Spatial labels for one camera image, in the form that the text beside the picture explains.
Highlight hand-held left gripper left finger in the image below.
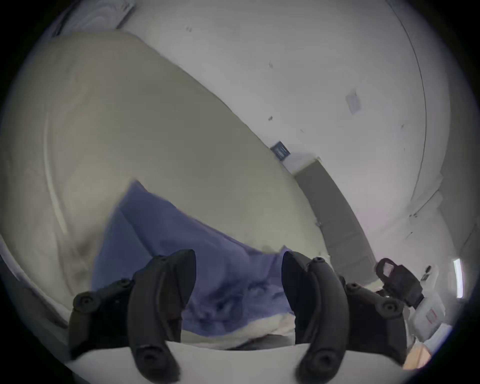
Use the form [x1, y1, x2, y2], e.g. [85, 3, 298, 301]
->
[68, 249, 197, 384]

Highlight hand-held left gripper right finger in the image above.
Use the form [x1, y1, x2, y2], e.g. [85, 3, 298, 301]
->
[281, 250, 409, 384]

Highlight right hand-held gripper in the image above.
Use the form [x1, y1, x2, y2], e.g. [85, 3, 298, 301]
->
[374, 257, 452, 343]

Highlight blue shirt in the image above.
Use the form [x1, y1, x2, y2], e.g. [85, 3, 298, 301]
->
[91, 180, 301, 337]

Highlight grey door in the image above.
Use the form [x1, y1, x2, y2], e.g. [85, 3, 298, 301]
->
[294, 157, 378, 286]

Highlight bed with beige sheet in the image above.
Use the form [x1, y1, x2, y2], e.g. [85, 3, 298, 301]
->
[0, 30, 331, 350]

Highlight dark wall plate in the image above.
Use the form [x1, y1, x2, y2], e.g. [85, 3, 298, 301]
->
[270, 141, 291, 161]

